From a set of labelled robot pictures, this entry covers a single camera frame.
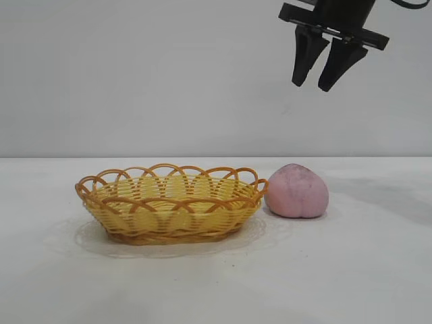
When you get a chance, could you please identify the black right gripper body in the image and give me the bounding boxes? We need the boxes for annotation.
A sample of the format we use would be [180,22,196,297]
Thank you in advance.
[278,0,391,51]

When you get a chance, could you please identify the pink peach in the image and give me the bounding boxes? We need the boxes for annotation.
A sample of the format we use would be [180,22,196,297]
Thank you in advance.
[264,163,327,219]

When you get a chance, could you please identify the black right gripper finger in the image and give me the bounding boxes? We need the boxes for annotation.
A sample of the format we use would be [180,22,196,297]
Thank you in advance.
[291,26,331,86]
[317,36,369,92]

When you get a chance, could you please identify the dark cable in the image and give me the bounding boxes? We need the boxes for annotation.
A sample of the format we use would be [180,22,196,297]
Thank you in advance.
[393,0,430,10]

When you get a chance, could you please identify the yellow woven wicker basket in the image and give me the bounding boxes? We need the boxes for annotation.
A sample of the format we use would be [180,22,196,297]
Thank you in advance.
[74,163,269,246]

